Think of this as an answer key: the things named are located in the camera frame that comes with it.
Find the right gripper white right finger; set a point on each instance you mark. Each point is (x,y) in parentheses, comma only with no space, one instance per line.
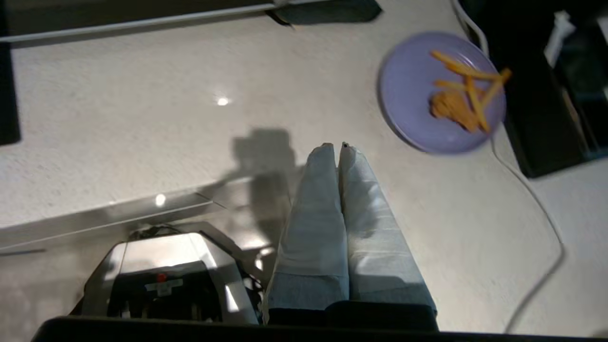
(375,237)

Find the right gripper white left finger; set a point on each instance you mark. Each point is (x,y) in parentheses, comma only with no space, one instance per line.
(311,237)

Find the purple plate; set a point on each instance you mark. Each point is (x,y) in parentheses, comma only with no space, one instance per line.
(413,95)

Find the silver robot chassis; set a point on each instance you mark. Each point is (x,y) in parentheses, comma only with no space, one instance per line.
(166,251)

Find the black rectangular tray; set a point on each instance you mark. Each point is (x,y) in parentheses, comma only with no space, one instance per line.
(541,128)

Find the white twisted plastic strip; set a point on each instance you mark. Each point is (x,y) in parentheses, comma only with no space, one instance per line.
(558,38)

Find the black induction cooktop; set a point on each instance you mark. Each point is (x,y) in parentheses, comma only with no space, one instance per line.
(7,95)

